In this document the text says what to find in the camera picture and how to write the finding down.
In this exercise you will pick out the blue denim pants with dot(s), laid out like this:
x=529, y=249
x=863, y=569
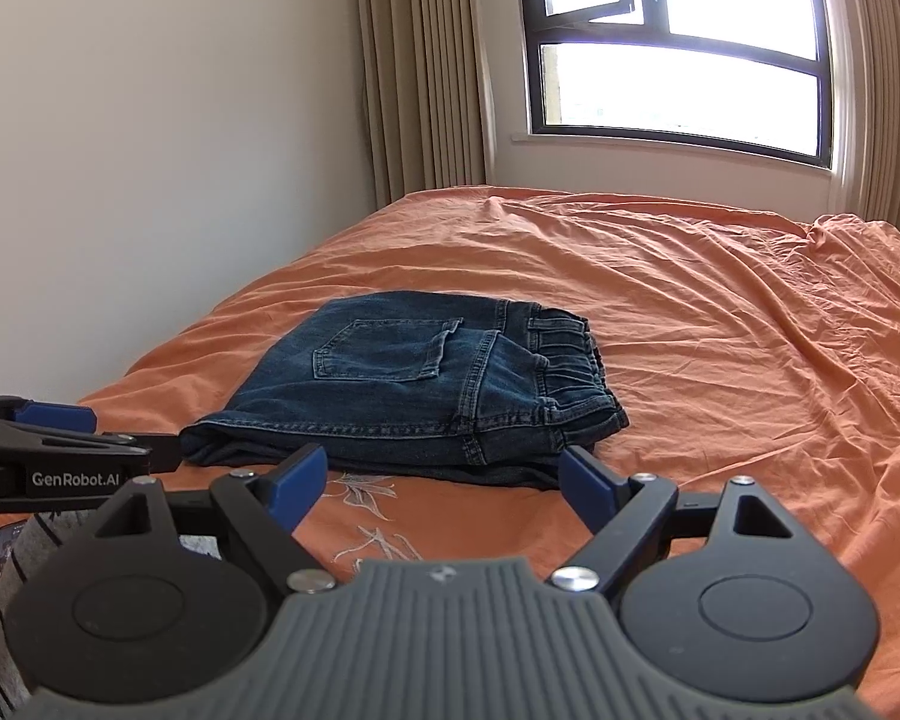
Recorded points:
x=390, y=375

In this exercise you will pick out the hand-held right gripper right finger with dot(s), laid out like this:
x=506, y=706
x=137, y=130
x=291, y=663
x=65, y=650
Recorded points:
x=581, y=484

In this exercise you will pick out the grey striped clothing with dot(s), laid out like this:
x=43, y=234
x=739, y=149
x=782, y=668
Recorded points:
x=0, y=630

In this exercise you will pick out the beige pleated curtain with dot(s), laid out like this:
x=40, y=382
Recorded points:
x=420, y=75
x=877, y=90

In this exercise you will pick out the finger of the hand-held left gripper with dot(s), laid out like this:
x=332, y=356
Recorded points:
x=165, y=454
x=52, y=416

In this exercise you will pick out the orange bed sheet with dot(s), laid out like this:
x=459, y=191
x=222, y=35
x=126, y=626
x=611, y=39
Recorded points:
x=720, y=352

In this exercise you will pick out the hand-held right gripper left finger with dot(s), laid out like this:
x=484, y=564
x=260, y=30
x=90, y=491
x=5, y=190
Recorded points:
x=300, y=480

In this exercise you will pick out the dark smartphone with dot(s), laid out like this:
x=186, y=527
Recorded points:
x=1, y=551

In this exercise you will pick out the dark framed window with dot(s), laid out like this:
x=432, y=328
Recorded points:
x=675, y=52

